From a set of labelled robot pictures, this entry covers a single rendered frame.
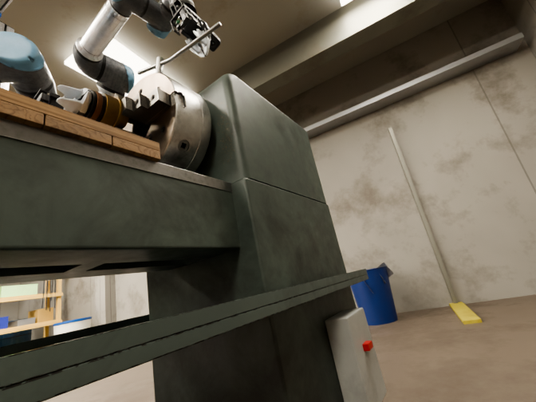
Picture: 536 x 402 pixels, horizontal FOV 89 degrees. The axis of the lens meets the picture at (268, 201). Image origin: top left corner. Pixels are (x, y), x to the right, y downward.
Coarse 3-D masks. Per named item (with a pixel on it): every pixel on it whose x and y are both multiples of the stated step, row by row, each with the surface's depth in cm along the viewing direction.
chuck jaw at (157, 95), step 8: (136, 96) 71; (144, 96) 72; (152, 96) 71; (160, 96) 70; (168, 96) 72; (176, 96) 73; (128, 104) 70; (136, 104) 71; (144, 104) 70; (152, 104) 70; (160, 104) 71; (168, 104) 71; (128, 112) 71; (136, 112) 71; (144, 112) 72; (152, 112) 73; (160, 112) 73; (144, 120) 75; (152, 120) 76
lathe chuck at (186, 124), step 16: (144, 80) 82; (160, 80) 77; (128, 96) 86; (192, 96) 78; (176, 112) 71; (192, 112) 75; (128, 128) 83; (144, 128) 85; (160, 128) 73; (176, 128) 71; (192, 128) 75; (160, 144) 72; (176, 144) 72; (192, 144) 76; (160, 160) 72; (176, 160) 75
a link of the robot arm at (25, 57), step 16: (0, 32) 79; (0, 48) 78; (16, 48) 80; (32, 48) 82; (0, 64) 79; (16, 64) 79; (32, 64) 82; (0, 80) 82; (16, 80) 84; (32, 80) 86; (48, 80) 90
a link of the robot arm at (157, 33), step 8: (152, 0) 93; (160, 0) 94; (152, 8) 93; (160, 8) 95; (144, 16) 93; (152, 16) 94; (160, 16) 95; (168, 16) 96; (152, 24) 97; (160, 24) 97; (168, 24) 98; (152, 32) 99; (160, 32) 99; (168, 32) 101
